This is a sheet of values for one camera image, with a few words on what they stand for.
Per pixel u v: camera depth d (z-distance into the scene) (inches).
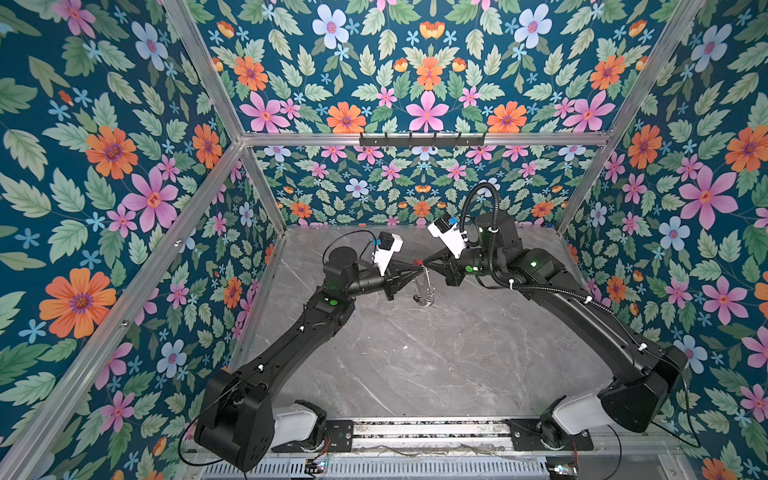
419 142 36.6
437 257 24.7
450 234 23.4
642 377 15.8
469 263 23.3
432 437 29.5
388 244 24.2
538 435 27.1
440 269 25.8
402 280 27.2
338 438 28.8
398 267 25.9
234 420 15.8
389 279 24.6
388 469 30.2
